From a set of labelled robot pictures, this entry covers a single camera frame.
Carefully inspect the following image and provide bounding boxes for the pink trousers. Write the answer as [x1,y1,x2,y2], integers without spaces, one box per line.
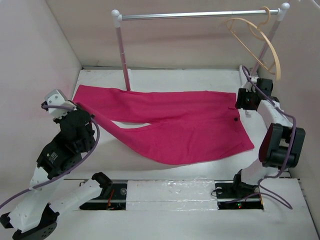
[73,85,254,165]

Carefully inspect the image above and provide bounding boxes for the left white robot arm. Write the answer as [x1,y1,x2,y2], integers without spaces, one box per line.
[0,104,113,240]

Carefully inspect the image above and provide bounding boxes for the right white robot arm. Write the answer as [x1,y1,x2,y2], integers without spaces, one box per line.
[231,78,306,197]

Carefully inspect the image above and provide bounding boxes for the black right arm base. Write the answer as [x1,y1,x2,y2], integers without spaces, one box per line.
[211,173,264,210]

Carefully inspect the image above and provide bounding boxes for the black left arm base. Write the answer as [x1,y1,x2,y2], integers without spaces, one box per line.
[79,181,128,211]

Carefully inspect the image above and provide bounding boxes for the beige wooden hanger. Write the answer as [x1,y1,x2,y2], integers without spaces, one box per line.
[224,6,281,81]

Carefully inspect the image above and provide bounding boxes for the white clothes rack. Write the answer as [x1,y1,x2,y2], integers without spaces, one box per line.
[111,1,290,91]

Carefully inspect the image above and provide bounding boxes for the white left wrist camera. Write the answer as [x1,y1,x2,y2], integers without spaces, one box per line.
[41,89,77,120]

